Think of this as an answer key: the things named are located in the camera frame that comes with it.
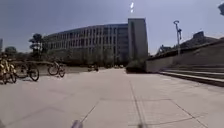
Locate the vehicle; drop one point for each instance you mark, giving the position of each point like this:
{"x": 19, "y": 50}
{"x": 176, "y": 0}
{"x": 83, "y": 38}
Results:
{"x": 93, "y": 67}

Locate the dark bush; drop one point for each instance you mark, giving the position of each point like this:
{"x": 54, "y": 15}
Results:
{"x": 135, "y": 66}

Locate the row of trees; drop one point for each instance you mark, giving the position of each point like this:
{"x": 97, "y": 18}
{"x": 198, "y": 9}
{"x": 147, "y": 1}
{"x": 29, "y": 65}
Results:
{"x": 86, "y": 57}

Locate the large curved grey building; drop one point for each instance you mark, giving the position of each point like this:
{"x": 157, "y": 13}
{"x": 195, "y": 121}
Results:
{"x": 100, "y": 40}

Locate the pale paved plaza ground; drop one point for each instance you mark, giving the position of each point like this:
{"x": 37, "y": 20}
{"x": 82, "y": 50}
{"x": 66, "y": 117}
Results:
{"x": 110, "y": 96}

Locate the robot's own part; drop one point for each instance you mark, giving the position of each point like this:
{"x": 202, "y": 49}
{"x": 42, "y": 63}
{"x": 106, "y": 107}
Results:
{"x": 140, "y": 126}
{"x": 77, "y": 124}

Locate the grass strip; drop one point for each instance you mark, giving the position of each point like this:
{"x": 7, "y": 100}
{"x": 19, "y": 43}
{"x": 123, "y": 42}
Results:
{"x": 43, "y": 63}

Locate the dark tree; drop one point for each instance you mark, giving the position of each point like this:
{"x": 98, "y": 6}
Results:
{"x": 36, "y": 43}

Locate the dark bicycle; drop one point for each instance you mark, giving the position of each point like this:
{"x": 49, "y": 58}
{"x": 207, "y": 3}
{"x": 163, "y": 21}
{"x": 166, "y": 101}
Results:
{"x": 28, "y": 70}

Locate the stone steps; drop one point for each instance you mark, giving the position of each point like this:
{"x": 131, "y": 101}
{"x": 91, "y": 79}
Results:
{"x": 196, "y": 75}

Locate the dark building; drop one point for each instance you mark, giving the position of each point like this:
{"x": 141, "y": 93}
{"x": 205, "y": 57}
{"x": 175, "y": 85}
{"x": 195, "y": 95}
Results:
{"x": 198, "y": 38}

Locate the yellow bicycle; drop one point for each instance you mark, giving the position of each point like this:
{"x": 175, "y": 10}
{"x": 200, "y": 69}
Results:
{"x": 6, "y": 71}

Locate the dark building corner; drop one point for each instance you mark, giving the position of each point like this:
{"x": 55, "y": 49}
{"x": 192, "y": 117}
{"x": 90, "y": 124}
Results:
{"x": 221, "y": 8}

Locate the lamp post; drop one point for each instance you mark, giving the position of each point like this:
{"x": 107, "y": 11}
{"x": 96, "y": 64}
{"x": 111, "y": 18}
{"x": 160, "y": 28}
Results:
{"x": 178, "y": 36}

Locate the grey concrete wall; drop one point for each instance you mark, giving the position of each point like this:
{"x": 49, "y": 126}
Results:
{"x": 186, "y": 58}

